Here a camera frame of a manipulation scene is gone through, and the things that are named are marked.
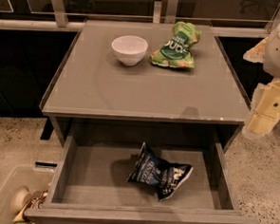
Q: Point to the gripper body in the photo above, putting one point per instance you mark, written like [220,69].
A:
[266,97]

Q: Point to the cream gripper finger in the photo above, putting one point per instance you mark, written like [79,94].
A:
[256,53]
[261,120]

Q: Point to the blue chip bag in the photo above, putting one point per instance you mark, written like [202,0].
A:
[153,171]

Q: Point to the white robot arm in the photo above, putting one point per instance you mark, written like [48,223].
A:
[271,63]

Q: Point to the green chip bag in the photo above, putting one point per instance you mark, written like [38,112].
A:
[177,52]

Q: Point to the grey cabinet with counter top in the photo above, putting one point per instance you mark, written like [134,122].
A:
[92,83]

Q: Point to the open grey top drawer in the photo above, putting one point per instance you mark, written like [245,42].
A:
[90,186]

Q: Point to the white bowl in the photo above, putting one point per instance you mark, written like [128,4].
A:
[129,49]

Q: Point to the beige suction cup toy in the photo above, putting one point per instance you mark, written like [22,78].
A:
[21,197]

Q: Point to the metal railing frame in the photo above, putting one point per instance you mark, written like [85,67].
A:
[232,18]

